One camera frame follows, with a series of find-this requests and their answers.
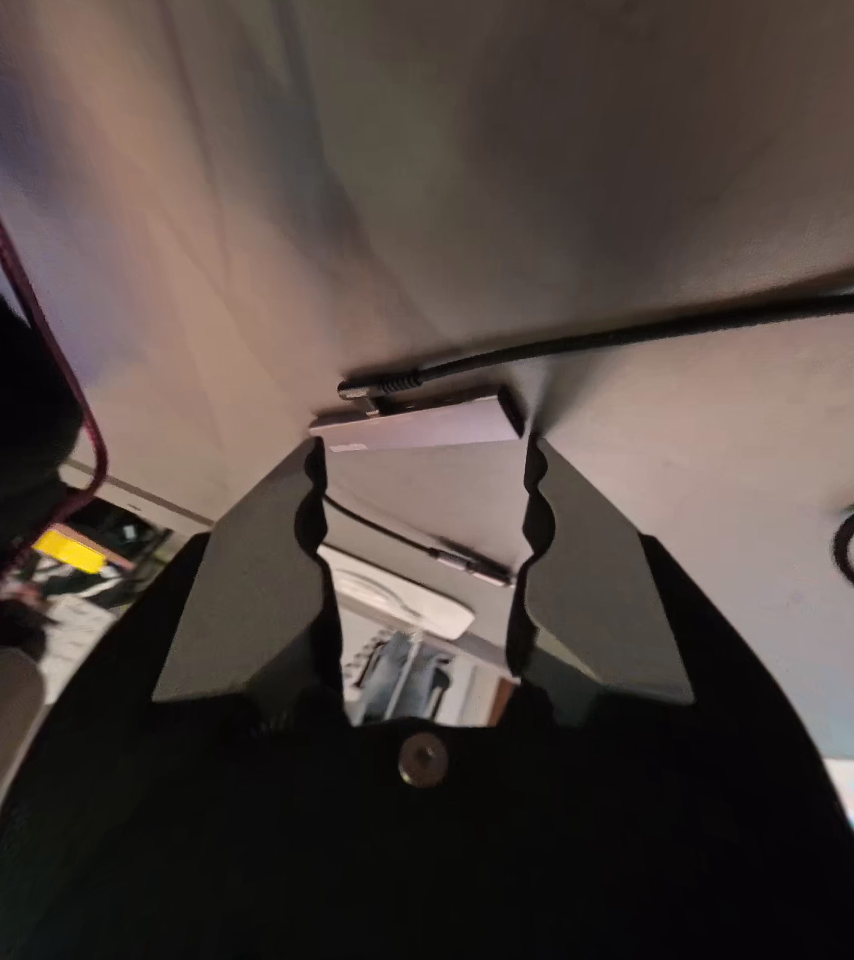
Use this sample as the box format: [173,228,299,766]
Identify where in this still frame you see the grey usb hub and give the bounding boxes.
[309,384,527,588]

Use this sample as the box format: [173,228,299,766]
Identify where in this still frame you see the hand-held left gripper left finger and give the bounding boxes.
[151,437,345,717]

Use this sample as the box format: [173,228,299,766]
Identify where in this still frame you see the yellow plastic bin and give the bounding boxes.
[31,525,110,576]

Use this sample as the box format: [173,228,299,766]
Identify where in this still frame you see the black cable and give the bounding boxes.
[337,287,854,607]

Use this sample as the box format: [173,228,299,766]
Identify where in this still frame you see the pink braided usb cable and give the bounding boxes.
[0,120,110,670]

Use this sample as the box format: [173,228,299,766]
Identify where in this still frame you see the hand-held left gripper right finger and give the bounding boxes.
[505,437,696,706]

